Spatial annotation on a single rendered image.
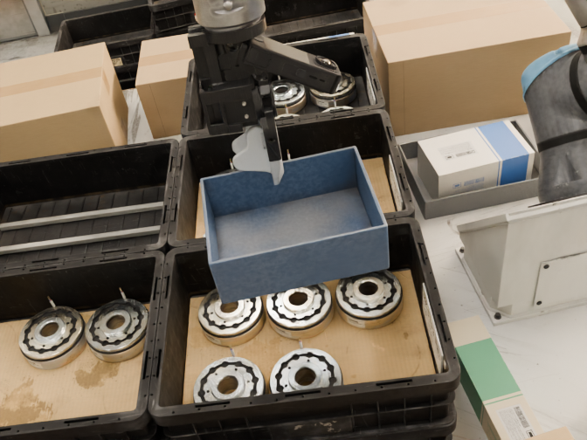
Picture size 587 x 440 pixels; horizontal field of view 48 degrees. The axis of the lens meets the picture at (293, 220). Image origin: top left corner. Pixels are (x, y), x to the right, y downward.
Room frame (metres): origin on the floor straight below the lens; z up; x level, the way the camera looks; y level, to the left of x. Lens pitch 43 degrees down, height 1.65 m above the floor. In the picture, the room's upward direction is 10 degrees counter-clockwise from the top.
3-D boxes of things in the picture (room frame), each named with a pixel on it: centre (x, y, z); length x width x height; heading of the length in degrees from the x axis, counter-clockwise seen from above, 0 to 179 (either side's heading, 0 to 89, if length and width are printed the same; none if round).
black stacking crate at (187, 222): (0.89, 0.00, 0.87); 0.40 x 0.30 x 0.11; 86
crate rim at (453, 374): (0.59, 0.02, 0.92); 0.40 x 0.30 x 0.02; 86
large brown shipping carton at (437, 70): (1.38, -0.46, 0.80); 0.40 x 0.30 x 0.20; 89
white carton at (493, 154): (1.03, -0.39, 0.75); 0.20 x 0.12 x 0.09; 95
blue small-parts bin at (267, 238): (0.58, 0.00, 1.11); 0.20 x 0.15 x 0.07; 92
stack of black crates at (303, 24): (2.19, -0.20, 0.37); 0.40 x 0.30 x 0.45; 91
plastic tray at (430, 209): (1.05, -0.39, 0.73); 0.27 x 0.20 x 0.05; 92
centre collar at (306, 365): (0.52, 0.02, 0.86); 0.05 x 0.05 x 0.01
